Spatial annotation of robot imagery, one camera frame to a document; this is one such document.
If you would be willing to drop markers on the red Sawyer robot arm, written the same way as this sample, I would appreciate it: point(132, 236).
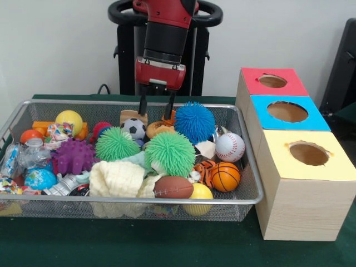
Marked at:
point(167, 39)

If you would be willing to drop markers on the dark green tablecloth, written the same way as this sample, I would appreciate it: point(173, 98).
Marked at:
point(139, 244)

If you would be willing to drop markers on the white baseball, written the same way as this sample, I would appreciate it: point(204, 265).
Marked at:
point(229, 147)

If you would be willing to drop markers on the green cloth side table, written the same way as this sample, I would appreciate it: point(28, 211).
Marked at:
point(349, 109)

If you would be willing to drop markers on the silver mesh bin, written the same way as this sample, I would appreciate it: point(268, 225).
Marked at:
point(222, 208)

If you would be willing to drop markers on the brown football toy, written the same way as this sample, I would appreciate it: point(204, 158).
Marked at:
point(172, 187)

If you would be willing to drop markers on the wooden three-hole box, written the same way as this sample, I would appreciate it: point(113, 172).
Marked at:
point(300, 205)

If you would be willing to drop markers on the black upright panel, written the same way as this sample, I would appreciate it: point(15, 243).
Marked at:
point(342, 64)

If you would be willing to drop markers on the yellow smooth ball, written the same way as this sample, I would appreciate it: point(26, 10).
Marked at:
point(201, 192)

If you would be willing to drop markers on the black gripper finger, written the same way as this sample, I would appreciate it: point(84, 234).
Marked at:
point(143, 105)
point(168, 108)

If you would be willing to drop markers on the orange basketball toy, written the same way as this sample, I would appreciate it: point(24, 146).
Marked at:
point(225, 176)

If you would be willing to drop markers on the cream knitted cloth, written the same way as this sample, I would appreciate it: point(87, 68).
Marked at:
point(116, 178)

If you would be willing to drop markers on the blue spiky rubber ball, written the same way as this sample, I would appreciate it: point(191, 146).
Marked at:
point(194, 122)

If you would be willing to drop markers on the purple knobbly ball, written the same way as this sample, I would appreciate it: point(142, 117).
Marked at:
point(73, 157)

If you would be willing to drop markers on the black and white soccer ball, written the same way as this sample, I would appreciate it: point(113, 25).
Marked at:
point(134, 128)

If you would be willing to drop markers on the green spiky rubber ball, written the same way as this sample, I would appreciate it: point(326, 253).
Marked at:
point(116, 143)
point(169, 154)

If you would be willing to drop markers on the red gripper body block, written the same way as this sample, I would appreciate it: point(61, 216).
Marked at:
point(158, 75)

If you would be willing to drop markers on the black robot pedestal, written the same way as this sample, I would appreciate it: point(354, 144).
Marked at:
point(128, 55)

